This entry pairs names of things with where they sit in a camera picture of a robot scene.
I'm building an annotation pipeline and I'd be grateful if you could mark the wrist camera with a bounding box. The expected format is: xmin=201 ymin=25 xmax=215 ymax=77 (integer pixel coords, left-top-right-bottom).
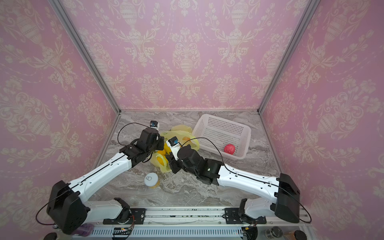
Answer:
xmin=150 ymin=121 xmax=159 ymax=130
xmin=166 ymin=137 xmax=181 ymax=161

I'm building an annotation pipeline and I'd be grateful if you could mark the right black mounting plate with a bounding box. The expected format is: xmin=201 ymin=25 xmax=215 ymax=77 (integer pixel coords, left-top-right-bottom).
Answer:
xmin=222 ymin=208 xmax=267 ymax=225

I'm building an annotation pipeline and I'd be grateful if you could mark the black mounting plate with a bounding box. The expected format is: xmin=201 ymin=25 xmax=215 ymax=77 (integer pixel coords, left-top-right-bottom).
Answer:
xmin=222 ymin=208 xmax=267 ymax=225
xmin=103 ymin=208 xmax=147 ymax=225

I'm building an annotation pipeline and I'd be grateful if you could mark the metal can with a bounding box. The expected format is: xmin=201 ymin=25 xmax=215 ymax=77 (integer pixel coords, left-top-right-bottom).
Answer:
xmin=265 ymin=226 xmax=283 ymax=240

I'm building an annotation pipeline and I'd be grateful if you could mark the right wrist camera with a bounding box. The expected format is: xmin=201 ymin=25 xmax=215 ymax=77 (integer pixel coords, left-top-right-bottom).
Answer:
xmin=166 ymin=137 xmax=181 ymax=161

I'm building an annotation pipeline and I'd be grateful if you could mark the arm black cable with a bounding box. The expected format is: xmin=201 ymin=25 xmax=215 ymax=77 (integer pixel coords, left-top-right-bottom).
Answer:
xmin=179 ymin=137 xmax=313 ymax=224
xmin=35 ymin=122 xmax=151 ymax=226

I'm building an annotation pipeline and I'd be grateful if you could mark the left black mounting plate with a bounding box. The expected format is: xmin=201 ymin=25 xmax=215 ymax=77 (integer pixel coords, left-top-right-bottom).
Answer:
xmin=103 ymin=208 xmax=147 ymax=225

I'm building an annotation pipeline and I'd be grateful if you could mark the small circuit board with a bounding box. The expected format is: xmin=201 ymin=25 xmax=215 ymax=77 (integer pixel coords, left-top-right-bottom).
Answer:
xmin=112 ymin=228 xmax=133 ymax=239

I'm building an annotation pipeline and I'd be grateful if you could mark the purple drink bottle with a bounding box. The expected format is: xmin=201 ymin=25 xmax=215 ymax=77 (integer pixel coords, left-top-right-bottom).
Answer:
xmin=72 ymin=223 xmax=94 ymax=237

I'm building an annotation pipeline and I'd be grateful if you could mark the red lychee fruit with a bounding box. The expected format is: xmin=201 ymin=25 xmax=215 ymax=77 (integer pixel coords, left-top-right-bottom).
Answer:
xmin=224 ymin=144 xmax=236 ymax=155

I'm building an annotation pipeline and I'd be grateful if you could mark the black round object right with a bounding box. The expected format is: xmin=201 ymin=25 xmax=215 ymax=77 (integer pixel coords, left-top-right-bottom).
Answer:
xmin=294 ymin=230 xmax=308 ymax=240

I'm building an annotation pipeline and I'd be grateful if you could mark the black round object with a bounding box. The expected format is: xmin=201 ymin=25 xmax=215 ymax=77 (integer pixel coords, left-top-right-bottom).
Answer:
xmin=294 ymin=230 xmax=308 ymax=240
xmin=43 ymin=232 xmax=58 ymax=240

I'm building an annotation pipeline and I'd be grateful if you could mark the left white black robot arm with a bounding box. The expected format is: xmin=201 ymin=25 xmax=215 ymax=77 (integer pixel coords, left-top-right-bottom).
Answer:
xmin=47 ymin=121 xmax=164 ymax=235

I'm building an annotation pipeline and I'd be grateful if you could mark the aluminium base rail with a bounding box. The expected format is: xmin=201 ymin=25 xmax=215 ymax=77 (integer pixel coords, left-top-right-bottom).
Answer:
xmin=61 ymin=205 xmax=313 ymax=239

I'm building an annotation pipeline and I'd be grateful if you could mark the white plastic basket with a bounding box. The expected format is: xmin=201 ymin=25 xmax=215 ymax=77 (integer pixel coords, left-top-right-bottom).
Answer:
xmin=193 ymin=114 xmax=251 ymax=160

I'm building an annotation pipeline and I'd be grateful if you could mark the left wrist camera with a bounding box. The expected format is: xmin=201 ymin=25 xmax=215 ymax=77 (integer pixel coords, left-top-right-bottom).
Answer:
xmin=150 ymin=121 xmax=159 ymax=130

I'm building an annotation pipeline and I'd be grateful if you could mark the black round object left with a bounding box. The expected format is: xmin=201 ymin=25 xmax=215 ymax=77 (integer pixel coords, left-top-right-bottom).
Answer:
xmin=43 ymin=232 xmax=58 ymax=240

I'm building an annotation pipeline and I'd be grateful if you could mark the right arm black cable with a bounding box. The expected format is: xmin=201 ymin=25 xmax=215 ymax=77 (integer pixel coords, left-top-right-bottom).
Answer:
xmin=179 ymin=137 xmax=313 ymax=224

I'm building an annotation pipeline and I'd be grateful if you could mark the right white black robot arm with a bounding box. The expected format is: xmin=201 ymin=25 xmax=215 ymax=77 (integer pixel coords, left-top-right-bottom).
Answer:
xmin=169 ymin=144 xmax=300 ymax=224

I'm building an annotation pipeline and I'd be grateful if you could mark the yellow banana fruit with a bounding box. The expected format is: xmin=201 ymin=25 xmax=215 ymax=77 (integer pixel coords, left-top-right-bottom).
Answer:
xmin=156 ymin=154 xmax=168 ymax=168

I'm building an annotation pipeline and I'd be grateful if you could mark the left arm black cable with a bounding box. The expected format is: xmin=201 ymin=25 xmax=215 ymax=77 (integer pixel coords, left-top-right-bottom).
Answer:
xmin=35 ymin=122 xmax=151 ymax=226

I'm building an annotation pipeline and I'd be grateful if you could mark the yellow-green plastic bag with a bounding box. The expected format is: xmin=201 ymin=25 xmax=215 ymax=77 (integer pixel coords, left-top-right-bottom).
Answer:
xmin=150 ymin=125 xmax=200 ymax=173

